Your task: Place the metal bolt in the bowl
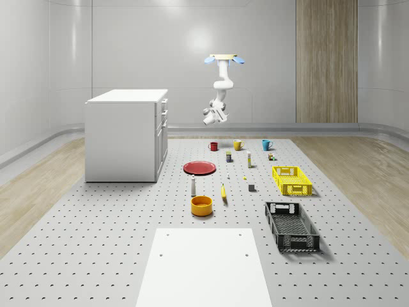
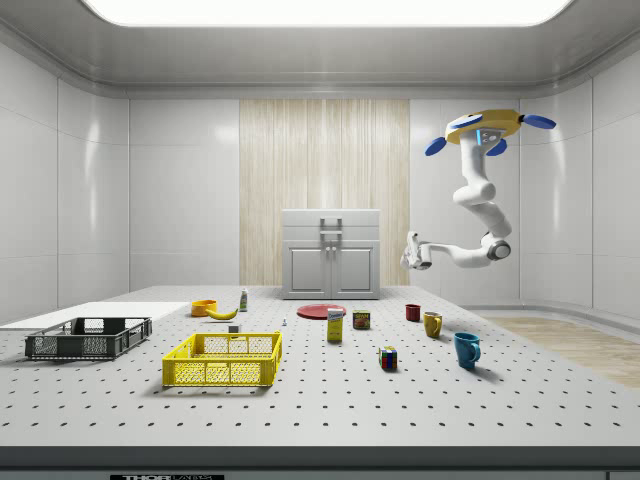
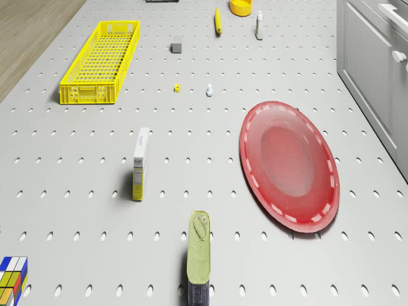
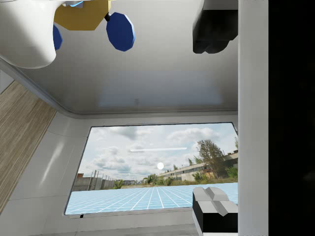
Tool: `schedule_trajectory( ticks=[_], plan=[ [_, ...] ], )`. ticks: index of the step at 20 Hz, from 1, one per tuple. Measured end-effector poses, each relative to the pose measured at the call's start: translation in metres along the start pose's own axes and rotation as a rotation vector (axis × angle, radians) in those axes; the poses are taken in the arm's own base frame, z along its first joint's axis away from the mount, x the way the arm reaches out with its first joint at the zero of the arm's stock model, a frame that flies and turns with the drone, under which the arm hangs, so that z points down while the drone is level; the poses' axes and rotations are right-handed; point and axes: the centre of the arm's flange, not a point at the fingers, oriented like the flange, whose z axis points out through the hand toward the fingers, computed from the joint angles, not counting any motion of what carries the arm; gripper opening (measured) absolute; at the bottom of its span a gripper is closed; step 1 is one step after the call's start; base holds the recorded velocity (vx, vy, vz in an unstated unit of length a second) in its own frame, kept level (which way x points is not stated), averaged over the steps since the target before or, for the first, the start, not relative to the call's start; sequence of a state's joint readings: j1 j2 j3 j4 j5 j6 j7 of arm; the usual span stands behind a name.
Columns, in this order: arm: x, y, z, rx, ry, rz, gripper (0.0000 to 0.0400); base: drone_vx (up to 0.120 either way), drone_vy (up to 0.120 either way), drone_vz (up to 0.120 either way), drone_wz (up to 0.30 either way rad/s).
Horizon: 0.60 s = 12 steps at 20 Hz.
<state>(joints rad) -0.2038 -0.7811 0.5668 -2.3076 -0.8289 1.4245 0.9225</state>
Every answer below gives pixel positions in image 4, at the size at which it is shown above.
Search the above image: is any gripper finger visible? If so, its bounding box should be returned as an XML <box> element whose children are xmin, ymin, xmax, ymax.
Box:
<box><xmin>192</xmin><ymin>186</ymin><xmax>239</xmax><ymax>235</ymax></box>
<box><xmin>192</xmin><ymin>0</ymin><xmax>239</xmax><ymax>55</ymax></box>

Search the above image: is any drone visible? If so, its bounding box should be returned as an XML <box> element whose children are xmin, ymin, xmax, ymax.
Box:
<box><xmin>52</xmin><ymin>0</ymin><xmax>136</xmax><ymax>53</ymax></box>

